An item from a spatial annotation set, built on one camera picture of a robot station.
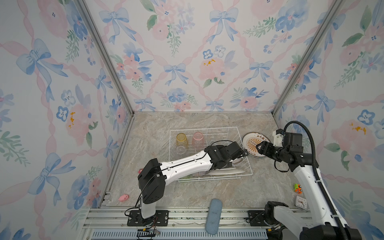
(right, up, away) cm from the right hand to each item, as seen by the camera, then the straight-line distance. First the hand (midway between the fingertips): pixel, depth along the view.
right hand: (262, 147), depth 79 cm
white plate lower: (-20, -12, -3) cm, 23 cm away
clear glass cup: (-44, -3, +9) cm, 45 cm away
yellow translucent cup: (-44, +3, +15) cm, 46 cm away
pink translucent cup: (-33, +2, +13) cm, 36 cm away
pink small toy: (-73, -26, -1) cm, 77 cm away
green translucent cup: (-38, -11, -14) cm, 42 cm away
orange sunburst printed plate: (+3, +1, +24) cm, 24 cm away
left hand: (-19, -3, 0) cm, 20 cm away
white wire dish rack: (-24, +5, +29) cm, 38 cm away
